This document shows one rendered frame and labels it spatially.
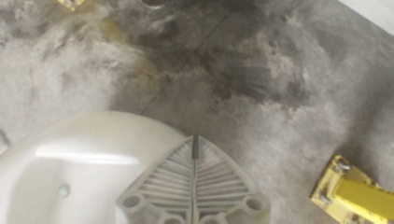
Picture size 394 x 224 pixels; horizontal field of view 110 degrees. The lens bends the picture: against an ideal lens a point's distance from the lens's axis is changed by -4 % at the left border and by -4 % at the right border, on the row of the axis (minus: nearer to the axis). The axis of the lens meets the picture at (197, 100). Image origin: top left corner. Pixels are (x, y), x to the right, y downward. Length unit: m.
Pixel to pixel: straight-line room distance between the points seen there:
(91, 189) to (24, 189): 0.13
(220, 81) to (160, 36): 0.38
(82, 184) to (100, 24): 0.76
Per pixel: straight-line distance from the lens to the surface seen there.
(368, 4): 1.23
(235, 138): 0.69
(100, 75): 0.85
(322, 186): 0.87
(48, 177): 0.51
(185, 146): 0.16
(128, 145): 0.34
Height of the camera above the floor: 0.67
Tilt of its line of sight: 80 degrees down
